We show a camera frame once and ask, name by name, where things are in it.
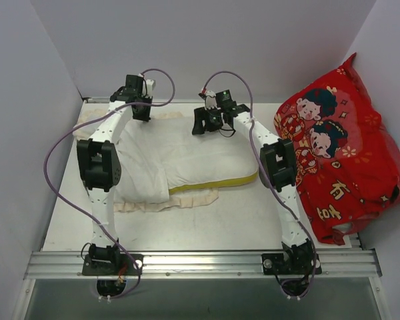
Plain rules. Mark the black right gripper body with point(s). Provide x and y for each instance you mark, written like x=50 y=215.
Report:
x=204 y=119

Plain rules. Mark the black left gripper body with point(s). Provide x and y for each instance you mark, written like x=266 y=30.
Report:
x=142 y=111

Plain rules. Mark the white pillow with yellow band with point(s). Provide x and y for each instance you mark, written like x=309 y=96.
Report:
x=202 y=162

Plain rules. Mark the white pillowcase with cream ruffle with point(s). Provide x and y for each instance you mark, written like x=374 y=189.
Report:
x=145 y=183

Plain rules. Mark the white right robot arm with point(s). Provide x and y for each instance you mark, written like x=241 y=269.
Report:
x=277 y=169

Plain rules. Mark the red cartoon print pillow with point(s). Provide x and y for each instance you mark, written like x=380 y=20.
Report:
x=348 y=165

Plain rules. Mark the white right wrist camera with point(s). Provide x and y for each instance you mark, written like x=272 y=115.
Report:
x=209 y=98

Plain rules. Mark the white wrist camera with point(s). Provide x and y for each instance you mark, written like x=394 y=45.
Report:
x=147 y=88
x=209 y=98

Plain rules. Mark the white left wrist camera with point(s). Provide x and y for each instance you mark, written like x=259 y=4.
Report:
x=147 y=88

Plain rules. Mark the aluminium back rail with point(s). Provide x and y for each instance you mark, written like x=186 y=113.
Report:
x=96 y=99

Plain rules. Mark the aluminium rail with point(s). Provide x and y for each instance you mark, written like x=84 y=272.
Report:
x=345 y=263
x=96 y=99

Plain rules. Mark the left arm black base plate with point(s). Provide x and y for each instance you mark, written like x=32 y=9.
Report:
x=96 y=267

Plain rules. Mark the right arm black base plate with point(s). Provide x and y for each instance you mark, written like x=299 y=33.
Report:
x=278 y=264

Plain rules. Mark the aluminium front rail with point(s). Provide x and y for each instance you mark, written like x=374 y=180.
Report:
x=345 y=263

